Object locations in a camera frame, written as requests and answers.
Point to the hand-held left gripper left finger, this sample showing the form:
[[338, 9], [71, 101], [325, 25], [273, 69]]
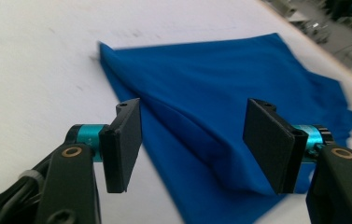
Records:
[[122, 146]]

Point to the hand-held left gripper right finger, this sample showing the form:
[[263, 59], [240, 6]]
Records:
[[271, 146]]

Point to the blue t-shirt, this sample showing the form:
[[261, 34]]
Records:
[[201, 93]]

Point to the light wooden table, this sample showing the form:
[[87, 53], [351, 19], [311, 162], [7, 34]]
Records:
[[320, 49]]

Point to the white felt mat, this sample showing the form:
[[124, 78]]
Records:
[[39, 62]]

